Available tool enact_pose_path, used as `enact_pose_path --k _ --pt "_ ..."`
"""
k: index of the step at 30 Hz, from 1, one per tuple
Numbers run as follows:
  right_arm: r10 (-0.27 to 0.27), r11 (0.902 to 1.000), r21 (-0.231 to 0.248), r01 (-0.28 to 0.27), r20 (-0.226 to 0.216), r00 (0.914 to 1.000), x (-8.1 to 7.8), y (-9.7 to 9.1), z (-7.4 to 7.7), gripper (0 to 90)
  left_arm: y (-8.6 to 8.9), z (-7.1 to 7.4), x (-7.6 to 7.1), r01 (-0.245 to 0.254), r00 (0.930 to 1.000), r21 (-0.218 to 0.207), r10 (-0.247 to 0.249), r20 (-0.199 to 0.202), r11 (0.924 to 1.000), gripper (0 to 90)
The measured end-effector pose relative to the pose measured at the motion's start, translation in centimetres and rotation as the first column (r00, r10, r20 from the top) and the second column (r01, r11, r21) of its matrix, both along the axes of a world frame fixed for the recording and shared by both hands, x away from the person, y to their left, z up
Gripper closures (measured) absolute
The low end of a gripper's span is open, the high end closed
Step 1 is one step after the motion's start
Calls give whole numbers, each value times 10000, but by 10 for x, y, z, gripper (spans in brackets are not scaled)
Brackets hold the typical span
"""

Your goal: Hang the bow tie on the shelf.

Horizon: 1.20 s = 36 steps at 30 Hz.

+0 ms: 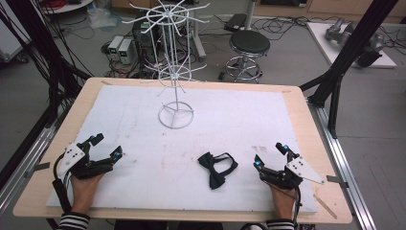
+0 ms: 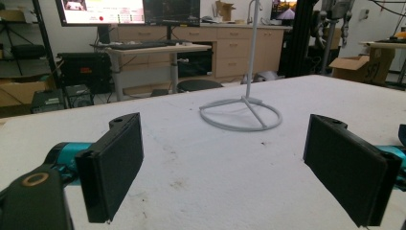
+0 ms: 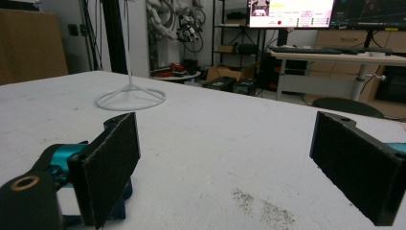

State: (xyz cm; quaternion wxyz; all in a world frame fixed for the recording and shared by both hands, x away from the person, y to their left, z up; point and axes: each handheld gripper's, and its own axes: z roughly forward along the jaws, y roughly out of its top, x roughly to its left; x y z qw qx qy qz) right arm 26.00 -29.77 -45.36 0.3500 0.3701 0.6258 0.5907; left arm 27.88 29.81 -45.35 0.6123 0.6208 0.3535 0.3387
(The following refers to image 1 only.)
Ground grey metal post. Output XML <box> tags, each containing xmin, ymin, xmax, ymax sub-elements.
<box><xmin>243</xmin><ymin>0</ymin><xmax>259</xmax><ymax>32</ymax></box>

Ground black computer tower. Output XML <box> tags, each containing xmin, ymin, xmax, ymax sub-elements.
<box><xmin>131</xmin><ymin>11</ymin><xmax>161</xmax><ymax>50</ymax></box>

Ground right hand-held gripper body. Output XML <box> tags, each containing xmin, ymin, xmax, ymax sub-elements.
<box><xmin>260</xmin><ymin>155</ymin><xmax>327</xmax><ymax>191</ymax></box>

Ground thin wooden stick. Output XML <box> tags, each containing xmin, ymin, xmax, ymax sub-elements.
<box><xmin>312</xmin><ymin>193</ymin><xmax>339</xmax><ymax>220</ymax></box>

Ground person's dark trousers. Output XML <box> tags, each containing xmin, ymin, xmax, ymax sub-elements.
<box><xmin>113</xmin><ymin>219</ymin><xmax>225</xmax><ymax>230</ymax></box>

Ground black floor cables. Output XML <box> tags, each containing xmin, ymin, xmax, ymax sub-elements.
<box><xmin>252</xmin><ymin>14</ymin><xmax>344</xmax><ymax>42</ymax></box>

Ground grey metal stand leg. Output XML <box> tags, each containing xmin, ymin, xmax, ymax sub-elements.
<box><xmin>191</xmin><ymin>9</ymin><xmax>208</xmax><ymax>62</ymax></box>

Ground grey metal table clamp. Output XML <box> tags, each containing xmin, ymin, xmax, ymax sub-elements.
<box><xmin>25</xmin><ymin>161</ymin><xmax>52</xmax><ymax>178</ymax></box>
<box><xmin>326</xmin><ymin>174</ymin><xmax>350</xmax><ymax>190</ymax></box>

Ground black bow tie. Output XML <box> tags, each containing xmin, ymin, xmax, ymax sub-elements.
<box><xmin>196</xmin><ymin>151</ymin><xmax>239</xmax><ymax>191</ymax></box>

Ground white floor board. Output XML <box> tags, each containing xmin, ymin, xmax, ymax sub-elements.
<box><xmin>305</xmin><ymin>21</ymin><xmax>398</xmax><ymax>69</ymax></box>

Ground clear plastic bag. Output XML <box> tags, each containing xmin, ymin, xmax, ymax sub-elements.
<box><xmin>86</xmin><ymin>5</ymin><xmax>120</xmax><ymax>31</ymax></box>

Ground aluminium rail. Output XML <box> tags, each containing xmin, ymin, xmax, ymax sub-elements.
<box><xmin>306</xmin><ymin>98</ymin><xmax>378</xmax><ymax>230</ymax></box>
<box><xmin>0</xmin><ymin>104</ymin><xmax>70</xmax><ymax>213</ymax></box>

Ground hand-held gripper black cable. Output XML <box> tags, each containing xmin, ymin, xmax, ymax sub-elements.
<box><xmin>51</xmin><ymin>152</ymin><xmax>74</xmax><ymax>214</ymax></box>
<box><xmin>292</xmin><ymin>186</ymin><xmax>305</xmax><ymax>230</ymax></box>

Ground white foam mat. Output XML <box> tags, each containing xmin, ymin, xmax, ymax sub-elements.
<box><xmin>45</xmin><ymin>84</ymin><xmax>319</xmax><ymax>215</ymax></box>

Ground black round stool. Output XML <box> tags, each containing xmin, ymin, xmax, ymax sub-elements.
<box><xmin>217</xmin><ymin>29</ymin><xmax>272</xmax><ymax>85</ymax></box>

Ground grey bench power supply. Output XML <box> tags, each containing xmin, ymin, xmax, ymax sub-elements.
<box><xmin>106</xmin><ymin>34</ymin><xmax>124</xmax><ymax>62</ymax></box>
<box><xmin>117</xmin><ymin>37</ymin><xmax>134</xmax><ymax>66</ymax></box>

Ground grey robot parts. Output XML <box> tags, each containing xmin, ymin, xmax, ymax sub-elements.
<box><xmin>324</xmin><ymin>16</ymin><xmax>388</xmax><ymax>68</ymax></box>

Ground black metal frame stand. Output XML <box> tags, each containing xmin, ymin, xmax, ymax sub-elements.
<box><xmin>0</xmin><ymin>0</ymin><xmax>94</xmax><ymax>129</ymax></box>
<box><xmin>299</xmin><ymin>0</ymin><xmax>400</xmax><ymax>140</ymax></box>

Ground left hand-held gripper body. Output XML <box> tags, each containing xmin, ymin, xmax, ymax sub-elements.
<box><xmin>57</xmin><ymin>142</ymin><xmax>114</xmax><ymax>180</ymax></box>

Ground person's right hand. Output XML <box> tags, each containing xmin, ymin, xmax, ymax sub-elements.
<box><xmin>269</xmin><ymin>181</ymin><xmax>298</xmax><ymax>221</ymax></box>

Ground black flat box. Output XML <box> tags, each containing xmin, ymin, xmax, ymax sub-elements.
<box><xmin>223</xmin><ymin>12</ymin><xmax>249</xmax><ymax>34</ymax></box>

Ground right hand-held gripper black cable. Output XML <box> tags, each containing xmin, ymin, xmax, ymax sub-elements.
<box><xmin>292</xmin><ymin>186</ymin><xmax>305</xmax><ymax>230</ymax></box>

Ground round white table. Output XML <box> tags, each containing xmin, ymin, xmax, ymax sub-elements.
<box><xmin>40</xmin><ymin>0</ymin><xmax>96</xmax><ymax>15</ymax></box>

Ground person's left hand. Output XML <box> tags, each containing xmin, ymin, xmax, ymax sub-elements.
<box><xmin>69</xmin><ymin>172</ymin><xmax>105</xmax><ymax>215</ymax></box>

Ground left hand-held gripper black cable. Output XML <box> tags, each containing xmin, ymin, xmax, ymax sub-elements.
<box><xmin>51</xmin><ymin>152</ymin><xmax>74</xmax><ymax>214</ymax></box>

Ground white wire display rack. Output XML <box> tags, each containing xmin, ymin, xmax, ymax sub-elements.
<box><xmin>121</xmin><ymin>0</ymin><xmax>212</xmax><ymax>130</ymax></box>

